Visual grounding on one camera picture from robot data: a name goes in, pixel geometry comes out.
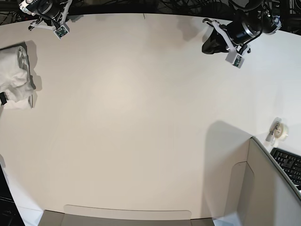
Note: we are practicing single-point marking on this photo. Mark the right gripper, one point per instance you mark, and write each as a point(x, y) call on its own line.
point(51, 13)

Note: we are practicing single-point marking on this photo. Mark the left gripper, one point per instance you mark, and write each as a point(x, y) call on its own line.
point(225, 38)

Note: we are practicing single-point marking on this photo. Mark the white printed t-shirt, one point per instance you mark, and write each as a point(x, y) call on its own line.
point(15, 83)

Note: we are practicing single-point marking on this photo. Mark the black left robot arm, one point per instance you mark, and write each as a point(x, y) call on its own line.
point(249, 22)

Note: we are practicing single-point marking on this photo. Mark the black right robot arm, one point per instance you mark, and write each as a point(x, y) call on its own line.
point(23, 6)

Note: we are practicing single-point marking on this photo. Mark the clear tape dispenser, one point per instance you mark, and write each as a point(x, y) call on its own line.
point(278, 131)

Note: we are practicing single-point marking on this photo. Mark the black computer keyboard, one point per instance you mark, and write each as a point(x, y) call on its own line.
point(290, 163)

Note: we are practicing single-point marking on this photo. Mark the grey right partition panel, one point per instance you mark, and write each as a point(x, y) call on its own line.
point(260, 193)

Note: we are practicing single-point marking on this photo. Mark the grey partition panel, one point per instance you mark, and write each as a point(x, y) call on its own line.
point(73, 215)
point(260, 193)

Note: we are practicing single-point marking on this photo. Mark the grey front partition panel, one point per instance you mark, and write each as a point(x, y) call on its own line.
point(73, 215)

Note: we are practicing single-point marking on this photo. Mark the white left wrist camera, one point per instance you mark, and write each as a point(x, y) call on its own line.
point(235, 59)

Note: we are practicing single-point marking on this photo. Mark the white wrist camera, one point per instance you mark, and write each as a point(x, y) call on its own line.
point(62, 31)
point(235, 59)

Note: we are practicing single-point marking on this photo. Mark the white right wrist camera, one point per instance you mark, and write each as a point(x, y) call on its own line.
point(62, 31)

